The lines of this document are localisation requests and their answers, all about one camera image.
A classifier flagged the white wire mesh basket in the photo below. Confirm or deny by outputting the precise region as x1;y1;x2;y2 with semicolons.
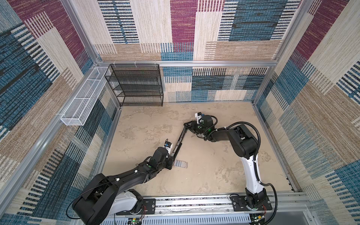
61;67;108;126

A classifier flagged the black wire mesh shelf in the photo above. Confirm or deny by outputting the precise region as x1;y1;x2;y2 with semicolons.
105;64;164;107

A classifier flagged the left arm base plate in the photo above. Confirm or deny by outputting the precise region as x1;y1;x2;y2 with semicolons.
115;198;156;216

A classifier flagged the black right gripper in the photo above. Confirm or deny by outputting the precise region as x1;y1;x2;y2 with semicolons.
183;120;207;134

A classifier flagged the white staples tray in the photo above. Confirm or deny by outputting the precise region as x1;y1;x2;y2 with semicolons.
173;159;188;168

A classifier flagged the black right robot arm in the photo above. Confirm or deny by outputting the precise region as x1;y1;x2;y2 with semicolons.
184;113;267;210

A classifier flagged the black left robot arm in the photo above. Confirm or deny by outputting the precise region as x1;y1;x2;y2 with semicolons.
71;147;174;225

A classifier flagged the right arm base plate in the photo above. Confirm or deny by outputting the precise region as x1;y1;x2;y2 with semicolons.
230;194;273;212

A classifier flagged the aluminium mounting rail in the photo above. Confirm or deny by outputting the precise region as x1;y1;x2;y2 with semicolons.
70;193;318;225

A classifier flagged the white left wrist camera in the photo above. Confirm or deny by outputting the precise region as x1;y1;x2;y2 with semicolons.
164;139;173;154

